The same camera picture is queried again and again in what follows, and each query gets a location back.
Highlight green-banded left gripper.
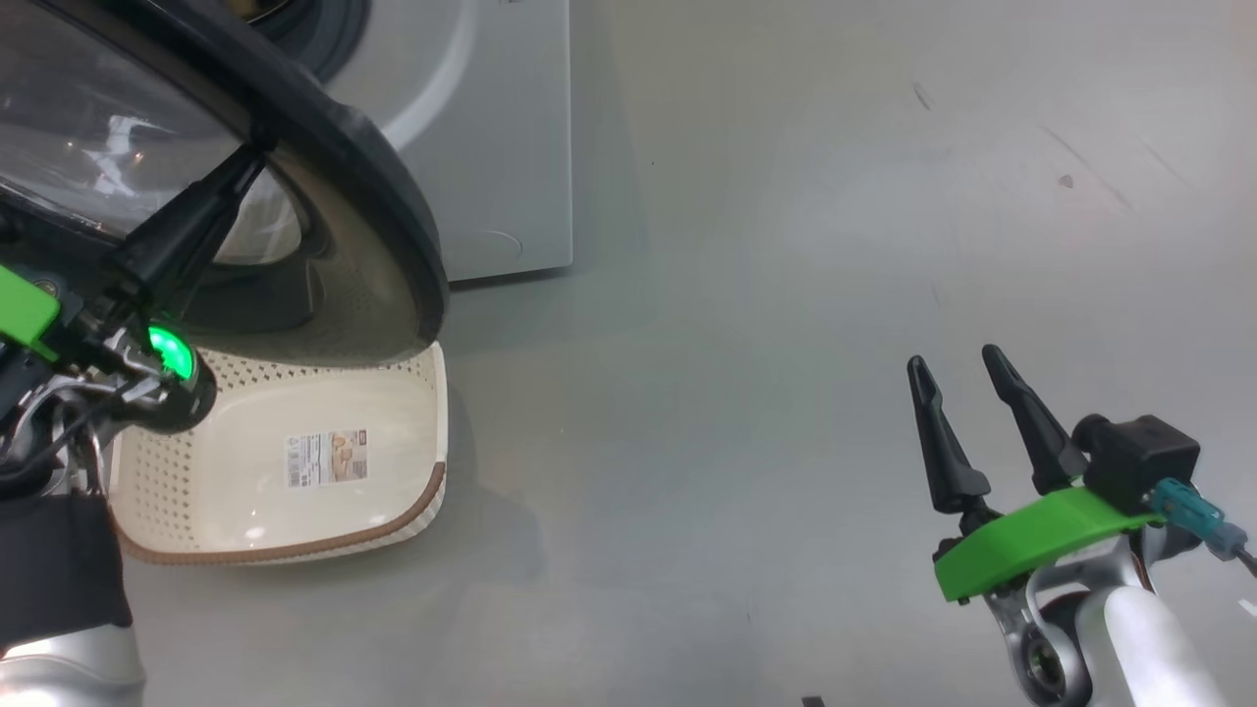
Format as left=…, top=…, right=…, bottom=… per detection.
left=0, top=147, right=268, bottom=379

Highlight white front-load washing machine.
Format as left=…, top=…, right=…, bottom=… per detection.
left=236, top=0, right=574, bottom=286

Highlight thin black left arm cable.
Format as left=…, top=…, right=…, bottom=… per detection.
left=0, top=378, right=138, bottom=492

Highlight cream perforated laundry basket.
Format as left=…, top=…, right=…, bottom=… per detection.
left=103, top=341, right=450, bottom=567

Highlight washing machine glass door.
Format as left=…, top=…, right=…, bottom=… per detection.
left=0, top=0, right=451, bottom=366

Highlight paper basket label sticker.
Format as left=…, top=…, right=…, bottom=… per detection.
left=286, top=430, right=369, bottom=489

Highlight teal right camera connector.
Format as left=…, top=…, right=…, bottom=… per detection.
left=1149, top=478, right=1250, bottom=563

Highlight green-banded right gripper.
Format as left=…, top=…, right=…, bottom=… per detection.
left=906, top=344, right=1166, bottom=603

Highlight grey rubber door gasket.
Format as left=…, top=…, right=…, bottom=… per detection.
left=250, top=0, right=372, bottom=84

